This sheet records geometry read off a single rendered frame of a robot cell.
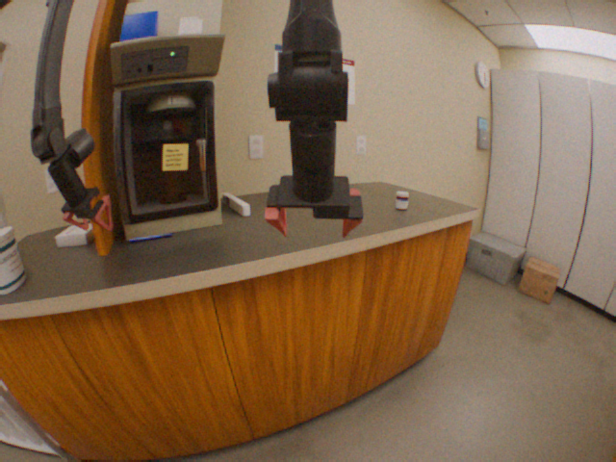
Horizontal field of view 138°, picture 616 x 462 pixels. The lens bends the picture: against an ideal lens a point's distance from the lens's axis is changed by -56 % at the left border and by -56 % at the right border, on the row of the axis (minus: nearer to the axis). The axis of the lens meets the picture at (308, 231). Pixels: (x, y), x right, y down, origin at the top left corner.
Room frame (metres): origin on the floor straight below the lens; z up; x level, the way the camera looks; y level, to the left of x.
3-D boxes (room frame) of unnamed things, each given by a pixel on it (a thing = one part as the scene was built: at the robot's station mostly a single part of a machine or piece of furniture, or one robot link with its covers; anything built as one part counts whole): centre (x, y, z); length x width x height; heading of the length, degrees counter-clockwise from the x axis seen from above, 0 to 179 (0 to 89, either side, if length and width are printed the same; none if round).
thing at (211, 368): (0.85, 0.29, 0.45); 2.05 x 0.67 x 0.90; 118
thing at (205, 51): (0.66, 0.38, 1.46); 0.32 x 0.12 x 0.10; 118
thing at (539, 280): (1.56, -2.25, 0.14); 0.41 x 0.33 x 0.29; 35
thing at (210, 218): (0.82, 0.47, 1.33); 0.32 x 0.25 x 0.77; 118
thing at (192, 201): (0.70, 0.41, 1.19); 0.30 x 0.01 x 0.40; 118
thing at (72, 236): (0.63, 0.80, 0.96); 0.16 x 0.12 x 0.04; 103
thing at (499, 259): (2.06, -1.94, 0.17); 0.60 x 0.42 x 0.33; 26
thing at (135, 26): (0.62, 0.46, 1.56); 0.10 x 0.10 x 0.09; 28
